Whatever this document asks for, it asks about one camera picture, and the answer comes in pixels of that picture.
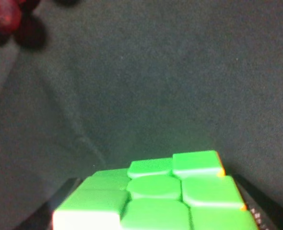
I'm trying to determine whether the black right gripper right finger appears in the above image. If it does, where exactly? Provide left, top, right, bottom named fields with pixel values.
left=232, top=174, right=280, bottom=230

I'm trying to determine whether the multicolour puzzle cube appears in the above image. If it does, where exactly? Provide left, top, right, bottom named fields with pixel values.
left=52, top=150, right=258, bottom=230

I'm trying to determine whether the red artificial grape bunch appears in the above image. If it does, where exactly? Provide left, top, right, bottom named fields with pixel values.
left=0, top=0, right=47, bottom=50

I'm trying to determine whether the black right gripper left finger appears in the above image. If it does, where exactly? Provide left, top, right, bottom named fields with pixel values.
left=19, top=178, right=83, bottom=230

